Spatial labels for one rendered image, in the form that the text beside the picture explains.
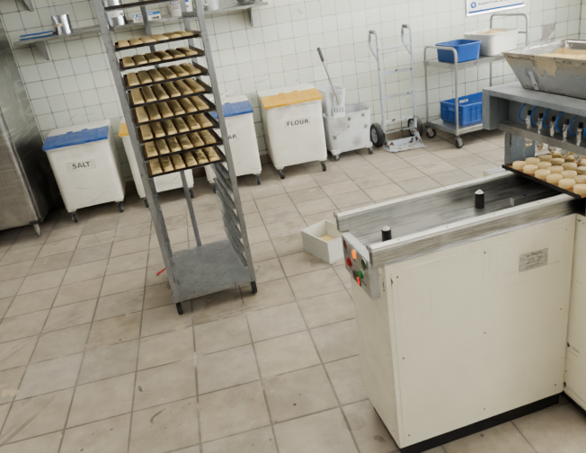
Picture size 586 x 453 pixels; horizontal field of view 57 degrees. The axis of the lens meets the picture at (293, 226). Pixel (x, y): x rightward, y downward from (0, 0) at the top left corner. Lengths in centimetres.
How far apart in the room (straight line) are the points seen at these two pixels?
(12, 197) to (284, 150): 235
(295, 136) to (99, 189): 183
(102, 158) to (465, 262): 377
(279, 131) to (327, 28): 124
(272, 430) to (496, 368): 93
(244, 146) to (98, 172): 131
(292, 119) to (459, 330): 340
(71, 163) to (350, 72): 285
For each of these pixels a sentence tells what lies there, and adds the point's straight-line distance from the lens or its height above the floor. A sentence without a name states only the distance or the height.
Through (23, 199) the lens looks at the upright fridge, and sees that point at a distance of 494.
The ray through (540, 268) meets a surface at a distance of 199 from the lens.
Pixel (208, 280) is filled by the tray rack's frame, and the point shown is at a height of 15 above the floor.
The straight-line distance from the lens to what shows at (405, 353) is 185.
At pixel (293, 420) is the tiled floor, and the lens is 239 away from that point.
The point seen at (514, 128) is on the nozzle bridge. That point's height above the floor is 104.
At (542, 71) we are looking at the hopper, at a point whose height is 126.
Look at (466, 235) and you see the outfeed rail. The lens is 176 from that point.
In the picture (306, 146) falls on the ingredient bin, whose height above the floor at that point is 29.
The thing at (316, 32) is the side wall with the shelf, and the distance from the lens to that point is 561.
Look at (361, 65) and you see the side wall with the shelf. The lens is 577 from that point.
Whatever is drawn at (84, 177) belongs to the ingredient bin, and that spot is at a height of 40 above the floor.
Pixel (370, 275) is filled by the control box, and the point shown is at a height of 79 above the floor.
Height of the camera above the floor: 164
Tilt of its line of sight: 24 degrees down
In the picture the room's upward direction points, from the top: 9 degrees counter-clockwise
